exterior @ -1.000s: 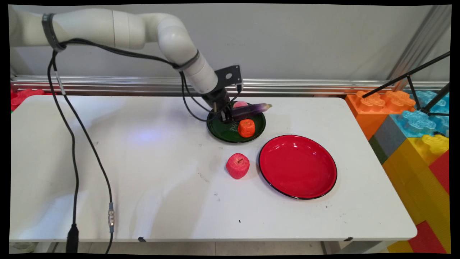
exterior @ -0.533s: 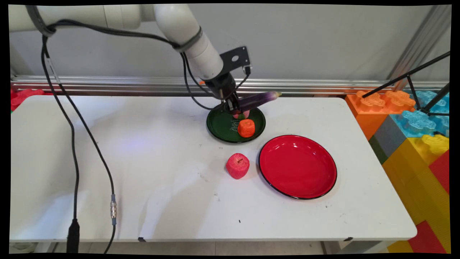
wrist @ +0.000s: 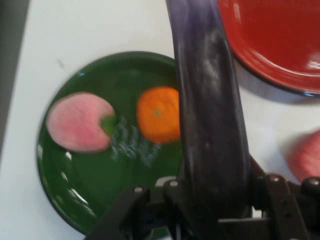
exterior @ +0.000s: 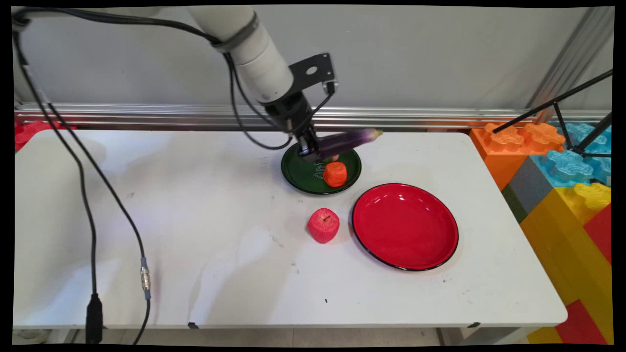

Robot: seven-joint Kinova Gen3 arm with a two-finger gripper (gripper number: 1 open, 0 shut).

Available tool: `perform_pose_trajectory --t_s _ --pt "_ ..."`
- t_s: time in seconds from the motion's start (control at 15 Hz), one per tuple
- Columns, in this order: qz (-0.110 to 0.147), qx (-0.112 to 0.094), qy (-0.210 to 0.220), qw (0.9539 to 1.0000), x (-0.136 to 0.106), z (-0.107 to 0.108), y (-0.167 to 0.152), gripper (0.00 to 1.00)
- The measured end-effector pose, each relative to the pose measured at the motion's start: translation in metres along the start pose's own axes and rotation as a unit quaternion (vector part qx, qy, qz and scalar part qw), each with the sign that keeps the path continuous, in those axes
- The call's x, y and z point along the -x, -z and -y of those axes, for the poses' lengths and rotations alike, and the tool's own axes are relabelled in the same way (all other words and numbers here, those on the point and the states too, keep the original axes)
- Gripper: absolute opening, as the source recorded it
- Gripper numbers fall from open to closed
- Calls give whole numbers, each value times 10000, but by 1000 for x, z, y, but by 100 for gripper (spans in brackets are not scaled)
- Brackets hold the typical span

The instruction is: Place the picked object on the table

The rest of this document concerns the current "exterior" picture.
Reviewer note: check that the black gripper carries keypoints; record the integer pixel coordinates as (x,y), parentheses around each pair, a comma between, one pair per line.
(289,111)

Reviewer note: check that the purple toy eggplant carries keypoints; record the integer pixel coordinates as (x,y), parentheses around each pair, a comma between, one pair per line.
(345,141)

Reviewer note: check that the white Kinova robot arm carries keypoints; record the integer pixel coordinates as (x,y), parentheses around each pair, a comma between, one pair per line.
(259,63)

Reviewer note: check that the dark green round plate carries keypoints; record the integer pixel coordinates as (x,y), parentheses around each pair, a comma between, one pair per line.
(305,173)

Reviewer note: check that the orange toy persimmon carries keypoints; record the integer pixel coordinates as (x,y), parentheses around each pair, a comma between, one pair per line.
(335,174)

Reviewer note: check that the red toy apple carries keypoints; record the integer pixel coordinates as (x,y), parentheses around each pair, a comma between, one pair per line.
(323,226)

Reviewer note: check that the red round plate black rim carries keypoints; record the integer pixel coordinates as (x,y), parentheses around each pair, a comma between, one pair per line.
(405,227)

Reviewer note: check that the orange giant building block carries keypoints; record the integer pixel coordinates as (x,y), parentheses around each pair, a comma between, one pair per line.
(503,154)

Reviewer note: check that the dark green giant building block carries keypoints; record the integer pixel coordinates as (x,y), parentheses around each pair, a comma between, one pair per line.
(514,205)

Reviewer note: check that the grey giant building block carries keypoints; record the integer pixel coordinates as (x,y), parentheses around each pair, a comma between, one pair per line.
(530,188)

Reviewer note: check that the black tripod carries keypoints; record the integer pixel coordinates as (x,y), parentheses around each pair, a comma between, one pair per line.
(562,105)

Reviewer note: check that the blue giant building block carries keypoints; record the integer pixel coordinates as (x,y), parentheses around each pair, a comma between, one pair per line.
(570,168)

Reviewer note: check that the red giant building block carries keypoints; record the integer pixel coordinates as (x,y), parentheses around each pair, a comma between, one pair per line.
(29,133)
(600,234)
(579,325)

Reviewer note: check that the yellow giant building block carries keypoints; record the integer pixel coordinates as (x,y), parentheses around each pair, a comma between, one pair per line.
(567,254)

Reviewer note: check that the black metal camera mount bracket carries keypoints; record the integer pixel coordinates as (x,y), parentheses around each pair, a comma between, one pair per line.
(313,71)

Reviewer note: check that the horizontal aluminium rail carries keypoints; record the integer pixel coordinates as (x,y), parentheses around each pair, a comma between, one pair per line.
(415,118)

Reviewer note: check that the slanted aluminium post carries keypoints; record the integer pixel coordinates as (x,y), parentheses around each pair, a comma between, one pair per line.
(570,63)

